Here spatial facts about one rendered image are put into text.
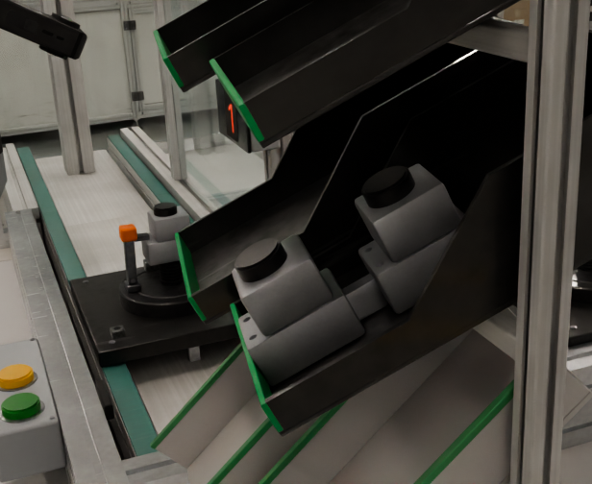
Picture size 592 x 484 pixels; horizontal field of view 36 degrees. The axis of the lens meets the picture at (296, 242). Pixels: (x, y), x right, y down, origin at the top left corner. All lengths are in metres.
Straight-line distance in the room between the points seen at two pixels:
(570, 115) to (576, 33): 0.04
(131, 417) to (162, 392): 0.11
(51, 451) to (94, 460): 0.09
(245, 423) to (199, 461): 0.06
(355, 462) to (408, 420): 0.05
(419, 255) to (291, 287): 0.07
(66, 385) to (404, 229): 0.62
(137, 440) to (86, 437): 0.05
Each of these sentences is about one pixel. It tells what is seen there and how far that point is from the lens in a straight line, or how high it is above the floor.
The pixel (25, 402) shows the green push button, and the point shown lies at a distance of 1.01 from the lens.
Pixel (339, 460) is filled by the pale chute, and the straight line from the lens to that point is 0.66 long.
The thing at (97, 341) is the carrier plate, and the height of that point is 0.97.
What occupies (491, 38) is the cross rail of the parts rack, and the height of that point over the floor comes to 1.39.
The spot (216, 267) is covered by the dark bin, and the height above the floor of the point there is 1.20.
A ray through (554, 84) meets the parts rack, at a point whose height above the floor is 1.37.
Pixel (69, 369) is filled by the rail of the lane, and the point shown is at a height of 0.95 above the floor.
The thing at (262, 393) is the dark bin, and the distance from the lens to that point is 0.49.
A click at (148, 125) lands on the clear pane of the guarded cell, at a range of 2.30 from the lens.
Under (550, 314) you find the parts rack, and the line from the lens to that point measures 0.47.
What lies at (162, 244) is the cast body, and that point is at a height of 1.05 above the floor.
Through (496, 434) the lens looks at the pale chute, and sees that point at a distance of 0.53.
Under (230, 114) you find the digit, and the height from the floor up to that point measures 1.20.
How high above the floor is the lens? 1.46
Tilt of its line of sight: 21 degrees down
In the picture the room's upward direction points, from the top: 3 degrees counter-clockwise
